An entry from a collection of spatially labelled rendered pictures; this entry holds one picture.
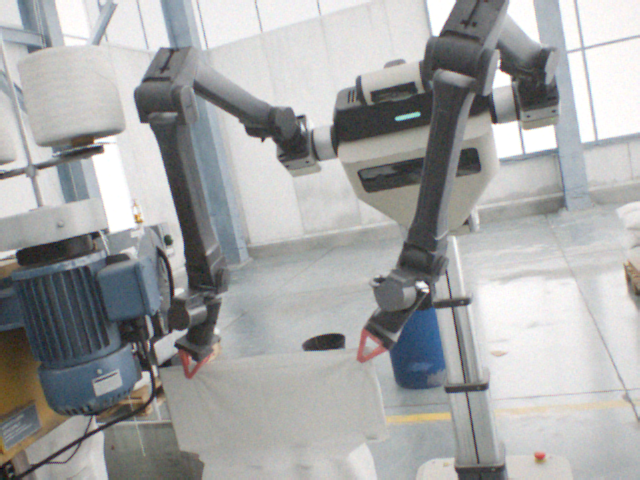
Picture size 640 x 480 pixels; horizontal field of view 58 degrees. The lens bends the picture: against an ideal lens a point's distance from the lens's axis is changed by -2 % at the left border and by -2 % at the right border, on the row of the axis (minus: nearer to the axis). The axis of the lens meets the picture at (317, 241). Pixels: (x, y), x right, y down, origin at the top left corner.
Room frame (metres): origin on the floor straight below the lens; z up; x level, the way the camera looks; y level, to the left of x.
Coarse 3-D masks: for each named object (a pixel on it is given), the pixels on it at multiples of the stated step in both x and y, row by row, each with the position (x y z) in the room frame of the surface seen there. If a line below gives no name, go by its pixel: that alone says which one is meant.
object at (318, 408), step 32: (320, 352) 1.17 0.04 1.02; (352, 352) 1.14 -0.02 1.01; (192, 384) 1.26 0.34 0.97; (224, 384) 1.22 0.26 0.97; (256, 384) 1.19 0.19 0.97; (288, 384) 1.17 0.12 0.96; (320, 384) 1.16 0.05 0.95; (352, 384) 1.14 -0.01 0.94; (192, 416) 1.26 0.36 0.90; (224, 416) 1.23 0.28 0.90; (256, 416) 1.20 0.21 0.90; (288, 416) 1.17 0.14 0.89; (320, 416) 1.16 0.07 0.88; (352, 416) 1.15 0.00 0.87; (384, 416) 1.13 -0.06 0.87; (192, 448) 1.27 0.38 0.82; (224, 448) 1.24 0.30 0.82; (256, 448) 1.20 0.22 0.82; (288, 448) 1.18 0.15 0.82; (320, 448) 1.15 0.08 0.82; (352, 448) 1.13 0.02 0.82
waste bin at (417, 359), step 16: (384, 272) 3.59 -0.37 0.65; (432, 288) 3.20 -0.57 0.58; (416, 320) 3.19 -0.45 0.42; (432, 320) 3.20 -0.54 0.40; (400, 336) 3.24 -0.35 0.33; (416, 336) 3.20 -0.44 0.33; (432, 336) 3.20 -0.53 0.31; (400, 352) 3.26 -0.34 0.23; (416, 352) 3.21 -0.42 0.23; (432, 352) 3.20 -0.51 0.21; (400, 368) 3.29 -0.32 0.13; (416, 368) 3.22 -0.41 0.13; (432, 368) 3.21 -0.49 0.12; (400, 384) 3.32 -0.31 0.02; (416, 384) 3.23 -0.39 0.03; (432, 384) 3.21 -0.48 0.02
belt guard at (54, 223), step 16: (48, 208) 0.87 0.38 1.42; (64, 208) 0.88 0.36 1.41; (80, 208) 0.90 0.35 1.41; (96, 208) 0.94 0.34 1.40; (0, 224) 0.87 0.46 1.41; (16, 224) 0.86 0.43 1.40; (32, 224) 0.86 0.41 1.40; (48, 224) 0.87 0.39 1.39; (64, 224) 0.88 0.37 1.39; (80, 224) 0.90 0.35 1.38; (96, 224) 0.92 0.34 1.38; (0, 240) 0.87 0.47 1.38; (16, 240) 0.86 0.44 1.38; (32, 240) 0.86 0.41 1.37; (48, 240) 0.87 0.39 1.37
